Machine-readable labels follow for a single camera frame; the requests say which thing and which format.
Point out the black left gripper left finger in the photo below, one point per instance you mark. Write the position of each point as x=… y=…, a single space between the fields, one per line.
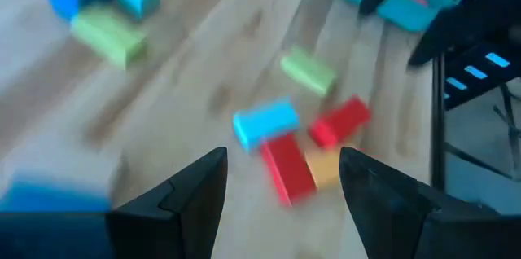
x=183 y=218

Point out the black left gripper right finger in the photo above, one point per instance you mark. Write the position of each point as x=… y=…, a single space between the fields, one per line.
x=390 y=218

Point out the yellow-orange block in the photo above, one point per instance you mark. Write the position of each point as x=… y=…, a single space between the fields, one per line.
x=325 y=169

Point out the red block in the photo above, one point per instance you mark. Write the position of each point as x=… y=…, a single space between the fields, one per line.
x=340 y=122
x=289 y=169

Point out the medium green block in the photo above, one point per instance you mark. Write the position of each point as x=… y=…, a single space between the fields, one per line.
x=308 y=71
x=108 y=35

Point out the medium teal block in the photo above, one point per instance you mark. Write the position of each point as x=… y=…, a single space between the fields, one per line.
x=264 y=122

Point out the teal plastic bin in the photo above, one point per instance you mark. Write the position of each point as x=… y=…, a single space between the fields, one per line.
x=407 y=12

